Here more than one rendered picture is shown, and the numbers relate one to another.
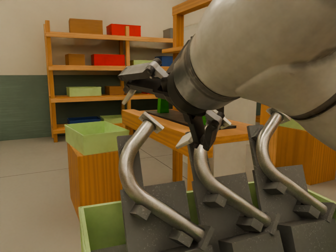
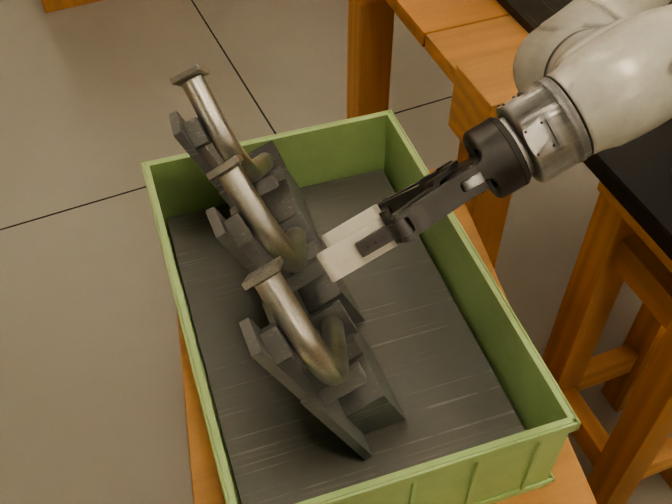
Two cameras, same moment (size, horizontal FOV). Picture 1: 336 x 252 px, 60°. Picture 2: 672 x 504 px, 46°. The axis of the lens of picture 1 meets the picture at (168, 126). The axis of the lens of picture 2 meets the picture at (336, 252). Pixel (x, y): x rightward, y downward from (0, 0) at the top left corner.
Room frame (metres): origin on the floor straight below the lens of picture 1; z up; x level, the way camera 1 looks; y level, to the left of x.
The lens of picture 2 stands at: (0.55, 0.55, 1.78)
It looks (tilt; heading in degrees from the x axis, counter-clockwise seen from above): 48 degrees down; 271
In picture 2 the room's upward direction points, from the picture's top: straight up
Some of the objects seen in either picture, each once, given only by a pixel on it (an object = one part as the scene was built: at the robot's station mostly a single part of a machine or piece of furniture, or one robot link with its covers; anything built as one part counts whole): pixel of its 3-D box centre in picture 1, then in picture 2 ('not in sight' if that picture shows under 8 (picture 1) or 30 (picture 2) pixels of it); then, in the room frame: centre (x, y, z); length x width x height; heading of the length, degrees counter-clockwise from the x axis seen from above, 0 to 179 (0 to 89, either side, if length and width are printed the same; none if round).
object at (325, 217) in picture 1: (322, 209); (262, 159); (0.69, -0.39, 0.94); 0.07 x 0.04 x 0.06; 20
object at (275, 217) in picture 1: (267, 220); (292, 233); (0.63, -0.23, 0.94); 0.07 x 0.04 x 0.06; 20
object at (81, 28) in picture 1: (125, 80); not in sight; (6.20, 0.90, 1.14); 3.01 x 0.54 x 2.28; 116
